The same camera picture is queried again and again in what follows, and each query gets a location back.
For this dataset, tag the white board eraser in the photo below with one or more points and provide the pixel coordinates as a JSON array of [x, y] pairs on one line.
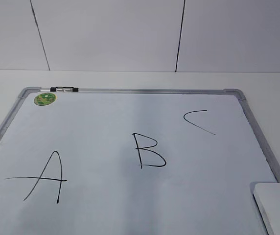
[[266, 206]]

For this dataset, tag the black silver hanging clip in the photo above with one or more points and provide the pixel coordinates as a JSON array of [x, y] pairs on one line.
[[64, 89]]

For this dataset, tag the round green magnet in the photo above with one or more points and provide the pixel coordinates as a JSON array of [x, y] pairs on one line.
[[44, 99]]

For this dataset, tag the white board with grey frame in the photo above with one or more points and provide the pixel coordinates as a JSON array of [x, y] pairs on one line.
[[132, 162]]

